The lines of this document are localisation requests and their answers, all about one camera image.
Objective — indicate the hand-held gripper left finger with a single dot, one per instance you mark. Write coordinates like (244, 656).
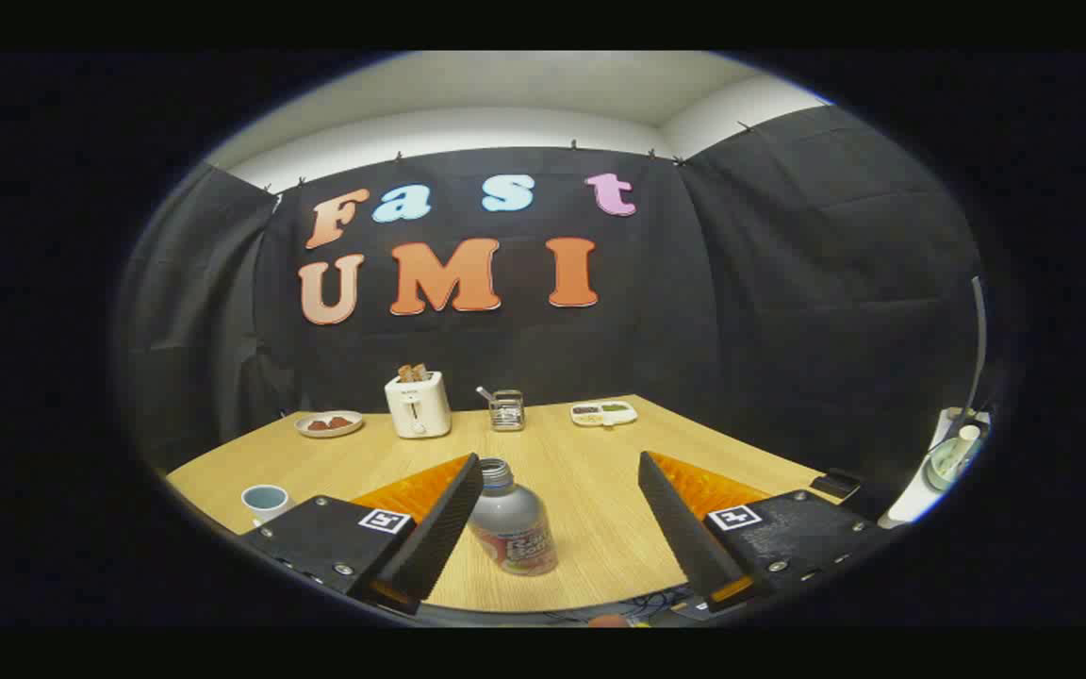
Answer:
(439, 538)

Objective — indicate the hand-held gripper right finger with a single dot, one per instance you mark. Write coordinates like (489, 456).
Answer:
(680, 528)

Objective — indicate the silver juice bottle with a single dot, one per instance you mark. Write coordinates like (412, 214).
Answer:
(510, 523)

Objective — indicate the white cup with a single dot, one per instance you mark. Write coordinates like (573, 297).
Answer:
(265, 500)

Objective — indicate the wooden table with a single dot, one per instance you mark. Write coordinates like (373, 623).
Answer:
(581, 490)

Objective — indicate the white toaster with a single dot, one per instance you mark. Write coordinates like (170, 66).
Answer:
(418, 407)

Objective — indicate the white divided tray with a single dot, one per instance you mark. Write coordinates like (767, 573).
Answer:
(603, 413)

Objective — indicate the white utensil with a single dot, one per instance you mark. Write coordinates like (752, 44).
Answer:
(484, 393)

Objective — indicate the black flat device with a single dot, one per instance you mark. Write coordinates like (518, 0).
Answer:
(835, 484)

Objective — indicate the small round plate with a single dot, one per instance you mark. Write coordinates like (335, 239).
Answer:
(302, 426)

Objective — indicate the white plastic fixture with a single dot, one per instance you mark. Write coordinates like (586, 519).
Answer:
(920, 495)

